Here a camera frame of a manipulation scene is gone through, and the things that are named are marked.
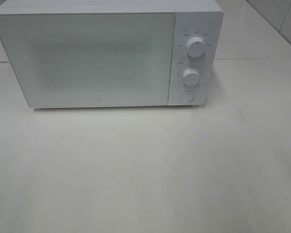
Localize white microwave oven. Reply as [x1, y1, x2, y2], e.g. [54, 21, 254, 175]
[0, 0, 224, 107]

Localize white microwave door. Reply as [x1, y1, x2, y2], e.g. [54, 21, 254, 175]
[0, 13, 174, 108]

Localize white round door button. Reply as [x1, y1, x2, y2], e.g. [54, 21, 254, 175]
[179, 91, 194, 102]

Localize white timer knob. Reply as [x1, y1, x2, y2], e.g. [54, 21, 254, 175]
[182, 68, 200, 86]

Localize white upper power knob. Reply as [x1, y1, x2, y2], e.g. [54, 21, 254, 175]
[185, 34, 206, 58]

